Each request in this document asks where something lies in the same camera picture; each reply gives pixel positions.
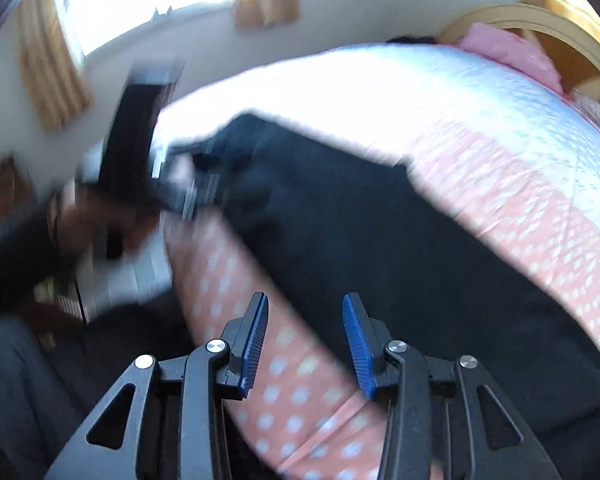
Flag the white box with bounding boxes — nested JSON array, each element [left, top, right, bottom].
[[35, 237, 173, 323]]

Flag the pink pillow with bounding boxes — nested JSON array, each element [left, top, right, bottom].
[[455, 24, 566, 93]]

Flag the polka dot bed sheet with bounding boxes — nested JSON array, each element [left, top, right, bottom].
[[150, 42, 600, 480]]

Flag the person's left hand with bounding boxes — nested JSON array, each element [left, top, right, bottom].
[[55, 192, 158, 258]]

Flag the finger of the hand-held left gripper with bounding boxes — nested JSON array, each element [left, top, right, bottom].
[[152, 137, 253, 171], [150, 175, 221, 222]]

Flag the person's dark trouser leg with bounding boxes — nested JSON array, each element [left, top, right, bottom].
[[0, 300, 196, 480]]

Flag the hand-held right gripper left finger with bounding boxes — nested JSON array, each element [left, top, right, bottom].
[[45, 291, 270, 480]]

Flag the wooden bed headboard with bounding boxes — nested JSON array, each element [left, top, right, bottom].
[[437, 4, 600, 108]]

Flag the black pants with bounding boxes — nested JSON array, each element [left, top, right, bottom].
[[200, 114, 600, 461]]

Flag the brown wooden furniture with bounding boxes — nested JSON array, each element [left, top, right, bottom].
[[0, 157, 33, 226]]

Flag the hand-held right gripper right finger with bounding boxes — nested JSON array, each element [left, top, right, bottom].
[[342, 292, 563, 480]]

